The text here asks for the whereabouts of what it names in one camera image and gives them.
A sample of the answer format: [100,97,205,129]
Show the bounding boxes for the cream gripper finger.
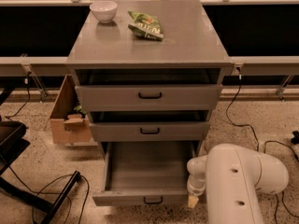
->
[188,195,199,208]

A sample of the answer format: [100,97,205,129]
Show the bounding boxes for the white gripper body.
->
[187,175,206,197]

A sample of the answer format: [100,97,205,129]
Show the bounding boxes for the grey bottom drawer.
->
[93,141,199,206]

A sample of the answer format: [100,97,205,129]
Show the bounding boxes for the grey drawer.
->
[76,85,221,111]
[93,141,199,206]
[90,121,209,142]

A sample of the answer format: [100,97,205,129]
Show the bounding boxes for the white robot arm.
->
[187,144,289,224]

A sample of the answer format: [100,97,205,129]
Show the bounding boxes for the grey middle drawer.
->
[90,121,209,142]

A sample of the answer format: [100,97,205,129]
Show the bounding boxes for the grey drawer cabinet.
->
[65,0,234,161]

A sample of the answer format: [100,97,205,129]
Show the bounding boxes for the grey top drawer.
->
[76,85,221,111]

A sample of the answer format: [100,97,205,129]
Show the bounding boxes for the cardboard box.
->
[50,75,92,144]

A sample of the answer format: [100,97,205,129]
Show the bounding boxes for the green chip bag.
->
[128,11,164,41]

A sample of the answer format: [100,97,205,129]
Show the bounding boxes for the black chair base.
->
[0,91,86,224]

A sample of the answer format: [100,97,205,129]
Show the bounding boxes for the white bowl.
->
[90,1,118,23]

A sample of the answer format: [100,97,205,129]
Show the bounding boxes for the black cable right floor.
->
[263,140,299,224]

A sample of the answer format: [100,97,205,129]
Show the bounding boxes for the black cable floor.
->
[8,165,91,224]
[263,140,299,224]

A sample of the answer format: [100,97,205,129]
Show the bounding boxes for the black cable left floor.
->
[8,165,91,224]

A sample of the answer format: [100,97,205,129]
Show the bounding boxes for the black cable left wall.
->
[5,71,33,120]

